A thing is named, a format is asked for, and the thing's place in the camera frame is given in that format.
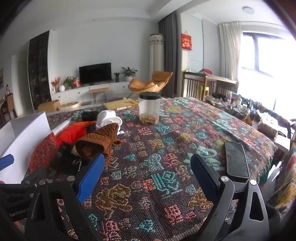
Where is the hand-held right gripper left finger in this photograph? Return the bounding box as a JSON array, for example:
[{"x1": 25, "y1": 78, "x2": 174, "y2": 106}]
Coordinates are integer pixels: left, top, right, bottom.
[{"x1": 25, "y1": 153, "x2": 105, "y2": 241}]

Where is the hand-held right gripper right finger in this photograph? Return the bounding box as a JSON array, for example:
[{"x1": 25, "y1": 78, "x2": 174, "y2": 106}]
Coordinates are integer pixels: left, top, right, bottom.
[{"x1": 190, "y1": 153, "x2": 270, "y2": 241}]

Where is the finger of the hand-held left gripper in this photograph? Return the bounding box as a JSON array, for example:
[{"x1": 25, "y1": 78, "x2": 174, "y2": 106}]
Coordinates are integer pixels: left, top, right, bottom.
[
  {"x1": 0, "y1": 154, "x2": 15, "y2": 172},
  {"x1": 20, "y1": 167, "x2": 48, "y2": 186}
]

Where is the white box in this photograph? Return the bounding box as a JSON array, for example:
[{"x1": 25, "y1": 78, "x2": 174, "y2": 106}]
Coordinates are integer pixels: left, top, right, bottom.
[{"x1": 0, "y1": 112, "x2": 51, "y2": 184}]

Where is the brown knit scarf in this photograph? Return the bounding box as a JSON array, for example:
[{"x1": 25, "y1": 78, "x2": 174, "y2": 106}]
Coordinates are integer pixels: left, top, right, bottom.
[{"x1": 75, "y1": 123, "x2": 124, "y2": 168}]

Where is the red knit cloth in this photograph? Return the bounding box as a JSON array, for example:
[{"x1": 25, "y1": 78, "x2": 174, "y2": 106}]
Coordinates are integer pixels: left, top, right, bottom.
[{"x1": 29, "y1": 120, "x2": 97, "y2": 172}]

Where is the cream cloth bag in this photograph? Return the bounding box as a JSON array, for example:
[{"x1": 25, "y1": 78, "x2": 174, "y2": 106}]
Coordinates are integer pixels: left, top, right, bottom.
[{"x1": 95, "y1": 110, "x2": 125, "y2": 136}]

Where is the black smartphone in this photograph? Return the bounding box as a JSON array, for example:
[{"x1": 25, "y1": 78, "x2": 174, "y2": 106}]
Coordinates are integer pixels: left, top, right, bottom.
[{"x1": 225, "y1": 141, "x2": 250, "y2": 179}]

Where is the colourful patterned woven blanket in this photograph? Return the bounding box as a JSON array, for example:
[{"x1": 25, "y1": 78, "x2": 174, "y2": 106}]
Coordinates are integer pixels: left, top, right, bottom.
[{"x1": 21, "y1": 97, "x2": 278, "y2": 241}]

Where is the wooden chair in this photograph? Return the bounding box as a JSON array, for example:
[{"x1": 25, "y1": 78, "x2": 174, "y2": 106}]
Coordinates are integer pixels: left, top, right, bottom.
[{"x1": 0, "y1": 93, "x2": 18, "y2": 123}]

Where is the black cloth bundle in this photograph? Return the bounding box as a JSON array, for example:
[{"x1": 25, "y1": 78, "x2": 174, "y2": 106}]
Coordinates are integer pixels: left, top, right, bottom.
[{"x1": 81, "y1": 111, "x2": 100, "y2": 121}]

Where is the brown cardboard box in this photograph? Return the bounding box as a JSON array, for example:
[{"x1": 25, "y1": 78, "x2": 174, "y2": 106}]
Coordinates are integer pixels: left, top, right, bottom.
[{"x1": 38, "y1": 100, "x2": 61, "y2": 113}]

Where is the round wooden stool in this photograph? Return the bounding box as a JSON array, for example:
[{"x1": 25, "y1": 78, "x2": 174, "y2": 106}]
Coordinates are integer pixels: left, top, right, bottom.
[{"x1": 58, "y1": 103, "x2": 80, "y2": 112}]

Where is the flat yellow cardboard box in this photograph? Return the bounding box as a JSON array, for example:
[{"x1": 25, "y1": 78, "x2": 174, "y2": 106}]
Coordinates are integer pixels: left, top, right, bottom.
[{"x1": 103, "y1": 98, "x2": 140, "y2": 110}]

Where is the cluttered row of small household things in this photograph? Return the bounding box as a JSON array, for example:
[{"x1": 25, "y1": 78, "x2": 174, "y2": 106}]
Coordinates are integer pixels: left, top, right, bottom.
[{"x1": 205, "y1": 91, "x2": 292, "y2": 139}]

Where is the white television cabinet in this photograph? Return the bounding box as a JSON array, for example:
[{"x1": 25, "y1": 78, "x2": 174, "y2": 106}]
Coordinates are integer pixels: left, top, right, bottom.
[{"x1": 51, "y1": 81, "x2": 132, "y2": 102}]

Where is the wooden bench with metal legs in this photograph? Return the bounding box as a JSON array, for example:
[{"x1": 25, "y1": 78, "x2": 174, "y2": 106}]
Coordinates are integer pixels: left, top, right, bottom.
[{"x1": 89, "y1": 87, "x2": 110, "y2": 102}]

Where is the clear plastic jar black lid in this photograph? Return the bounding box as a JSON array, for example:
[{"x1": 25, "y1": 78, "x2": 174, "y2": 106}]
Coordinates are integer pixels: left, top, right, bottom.
[{"x1": 138, "y1": 92, "x2": 162, "y2": 126}]

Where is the red flower arrangement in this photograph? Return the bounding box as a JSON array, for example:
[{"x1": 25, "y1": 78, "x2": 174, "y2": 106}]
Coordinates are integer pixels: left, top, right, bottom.
[{"x1": 51, "y1": 77, "x2": 61, "y2": 93}]

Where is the potted plant with red ornaments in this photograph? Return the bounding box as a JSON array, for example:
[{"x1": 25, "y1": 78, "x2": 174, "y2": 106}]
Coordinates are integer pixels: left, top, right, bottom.
[{"x1": 63, "y1": 76, "x2": 81, "y2": 90}]

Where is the dark glass display cabinet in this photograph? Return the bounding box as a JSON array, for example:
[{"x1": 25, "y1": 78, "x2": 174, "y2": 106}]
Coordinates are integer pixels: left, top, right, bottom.
[{"x1": 28, "y1": 31, "x2": 52, "y2": 110}]

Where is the flat screen television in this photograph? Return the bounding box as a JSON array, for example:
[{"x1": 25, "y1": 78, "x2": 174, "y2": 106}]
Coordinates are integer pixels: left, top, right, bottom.
[{"x1": 79, "y1": 62, "x2": 112, "y2": 85}]

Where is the large green potted plant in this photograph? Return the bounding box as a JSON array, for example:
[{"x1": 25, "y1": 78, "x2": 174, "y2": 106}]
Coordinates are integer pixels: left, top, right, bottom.
[{"x1": 121, "y1": 67, "x2": 138, "y2": 82}]

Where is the orange lounge chair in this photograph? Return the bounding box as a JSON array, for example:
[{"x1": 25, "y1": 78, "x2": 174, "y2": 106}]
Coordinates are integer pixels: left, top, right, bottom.
[{"x1": 128, "y1": 71, "x2": 173, "y2": 95}]

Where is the standing air conditioner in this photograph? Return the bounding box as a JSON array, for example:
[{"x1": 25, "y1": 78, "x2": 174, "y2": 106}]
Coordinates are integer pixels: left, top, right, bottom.
[{"x1": 149, "y1": 33, "x2": 165, "y2": 82}]

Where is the cream curtain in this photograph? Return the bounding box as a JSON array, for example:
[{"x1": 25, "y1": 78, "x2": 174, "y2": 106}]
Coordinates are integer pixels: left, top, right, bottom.
[{"x1": 218, "y1": 22, "x2": 243, "y2": 81}]

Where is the window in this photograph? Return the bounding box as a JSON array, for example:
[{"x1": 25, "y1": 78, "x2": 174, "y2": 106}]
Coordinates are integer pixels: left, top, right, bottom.
[{"x1": 240, "y1": 31, "x2": 296, "y2": 112}]

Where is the grey curtain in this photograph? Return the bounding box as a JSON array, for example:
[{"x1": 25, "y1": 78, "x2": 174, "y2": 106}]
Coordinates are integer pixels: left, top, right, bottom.
[{"x1": 158, "y1": 10, "x2": 182, "y2": 98}]

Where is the red wall hanging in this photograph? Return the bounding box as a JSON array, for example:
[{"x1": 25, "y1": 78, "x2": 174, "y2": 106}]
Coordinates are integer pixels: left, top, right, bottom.
[{"x1": 181, "y1": 34, "x2": 193, "y2": 51}]

